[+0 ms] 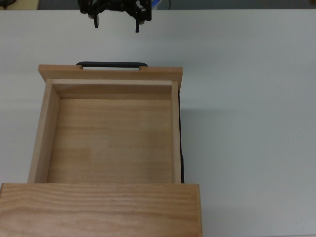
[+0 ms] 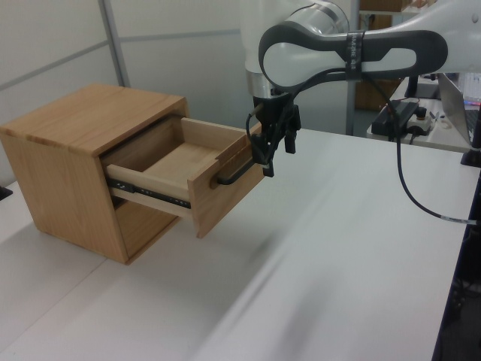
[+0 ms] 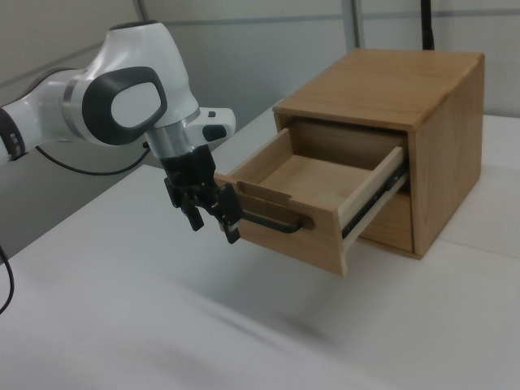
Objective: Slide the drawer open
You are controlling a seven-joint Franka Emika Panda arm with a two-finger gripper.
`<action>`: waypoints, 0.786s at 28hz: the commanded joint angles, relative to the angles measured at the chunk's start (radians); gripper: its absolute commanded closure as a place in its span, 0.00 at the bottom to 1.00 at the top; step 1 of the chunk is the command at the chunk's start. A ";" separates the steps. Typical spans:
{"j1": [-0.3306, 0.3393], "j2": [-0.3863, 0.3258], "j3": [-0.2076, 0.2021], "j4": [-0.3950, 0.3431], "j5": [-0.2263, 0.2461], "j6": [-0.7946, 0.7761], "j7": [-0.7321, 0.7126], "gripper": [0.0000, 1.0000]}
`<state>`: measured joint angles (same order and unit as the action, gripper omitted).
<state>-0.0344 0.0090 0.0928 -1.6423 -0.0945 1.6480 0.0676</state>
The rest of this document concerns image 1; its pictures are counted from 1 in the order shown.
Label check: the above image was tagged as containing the wooden drawer with black handle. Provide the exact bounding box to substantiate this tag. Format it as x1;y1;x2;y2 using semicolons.
27;61;186;185

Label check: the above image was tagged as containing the light wooden board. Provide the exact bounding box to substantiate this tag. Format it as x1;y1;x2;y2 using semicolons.
0;0;40;10

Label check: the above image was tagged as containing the wooden cabinet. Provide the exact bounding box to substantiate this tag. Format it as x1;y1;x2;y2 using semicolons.
0;182;203;237

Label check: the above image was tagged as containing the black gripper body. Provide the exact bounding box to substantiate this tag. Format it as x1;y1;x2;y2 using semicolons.
106;0;127;12

